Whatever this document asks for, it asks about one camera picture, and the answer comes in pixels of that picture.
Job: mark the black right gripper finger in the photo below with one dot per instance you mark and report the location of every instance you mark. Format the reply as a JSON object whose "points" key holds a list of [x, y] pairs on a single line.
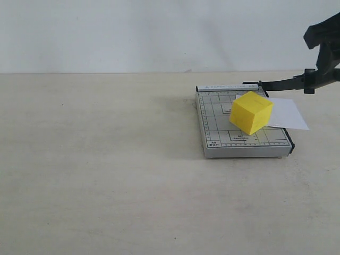
{"points": [[324, 32], [328, 57]]}

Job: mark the white paper sheet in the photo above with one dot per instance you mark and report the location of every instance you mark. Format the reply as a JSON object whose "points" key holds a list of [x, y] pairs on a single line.
{"points": [[286, 115]]}

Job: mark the yellow foam cube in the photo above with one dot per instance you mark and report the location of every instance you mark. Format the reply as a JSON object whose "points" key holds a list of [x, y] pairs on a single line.
{"points": [[250, 112]]}

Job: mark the black cutter blade handle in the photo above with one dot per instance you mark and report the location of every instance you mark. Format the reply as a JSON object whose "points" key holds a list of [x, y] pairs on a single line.
{"points": [[309, 81]]}

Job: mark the grey paper cutter base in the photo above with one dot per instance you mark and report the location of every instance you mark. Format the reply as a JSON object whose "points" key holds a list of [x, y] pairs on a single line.
{"points": [[222, 139]]}

